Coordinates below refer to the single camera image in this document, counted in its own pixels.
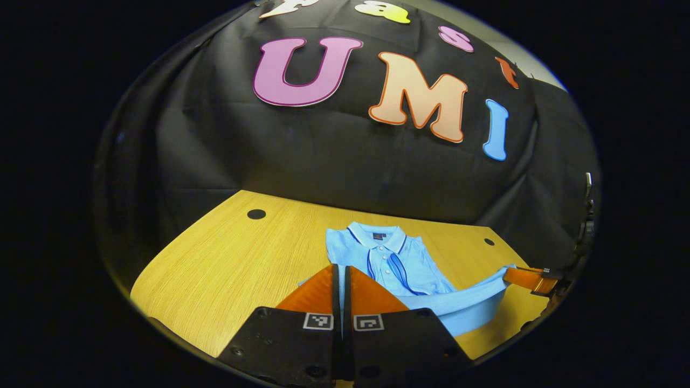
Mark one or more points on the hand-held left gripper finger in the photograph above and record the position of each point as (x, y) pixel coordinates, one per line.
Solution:
(347, 302)
(336, 302)

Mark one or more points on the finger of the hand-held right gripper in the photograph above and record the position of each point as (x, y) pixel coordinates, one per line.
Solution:
(545, 284)
(520, 277)

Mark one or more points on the light blue polo T-shirt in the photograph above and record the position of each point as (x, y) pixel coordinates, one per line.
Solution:
(388, 258)

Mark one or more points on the black backdrop cloth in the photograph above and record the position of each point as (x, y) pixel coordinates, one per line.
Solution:
(350, 161)

